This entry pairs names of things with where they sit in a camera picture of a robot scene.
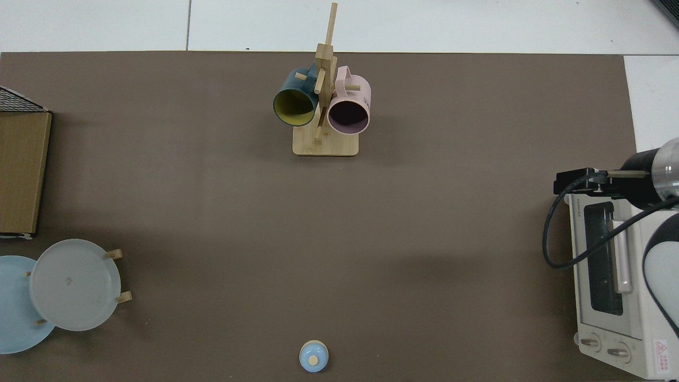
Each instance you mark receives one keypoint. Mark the pale toaster oven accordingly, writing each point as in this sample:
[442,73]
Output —
[642,318]

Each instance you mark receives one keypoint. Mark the dark grey panel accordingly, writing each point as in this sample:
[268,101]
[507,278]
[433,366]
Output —
[669,9]

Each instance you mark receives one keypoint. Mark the pink mug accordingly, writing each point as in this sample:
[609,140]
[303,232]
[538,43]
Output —
[350,101]

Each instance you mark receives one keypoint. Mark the wooden cup stand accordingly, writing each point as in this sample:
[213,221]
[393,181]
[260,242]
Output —
[324,146]

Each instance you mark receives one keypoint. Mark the brown table cloth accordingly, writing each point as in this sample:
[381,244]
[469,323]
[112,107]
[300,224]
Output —
[318,239]

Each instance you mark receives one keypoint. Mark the dark teal mug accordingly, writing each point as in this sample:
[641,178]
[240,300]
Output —
[289,85]

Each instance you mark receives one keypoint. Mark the small blue round bell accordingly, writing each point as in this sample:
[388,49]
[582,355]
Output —
[313,356]

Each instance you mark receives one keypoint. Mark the wooden plate rack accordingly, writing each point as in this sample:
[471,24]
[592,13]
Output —
[125,297]

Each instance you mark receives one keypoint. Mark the grey plate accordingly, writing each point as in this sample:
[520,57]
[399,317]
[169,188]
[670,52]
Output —
[74,286]

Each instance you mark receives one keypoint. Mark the light blue plate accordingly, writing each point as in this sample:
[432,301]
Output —
[16,318]

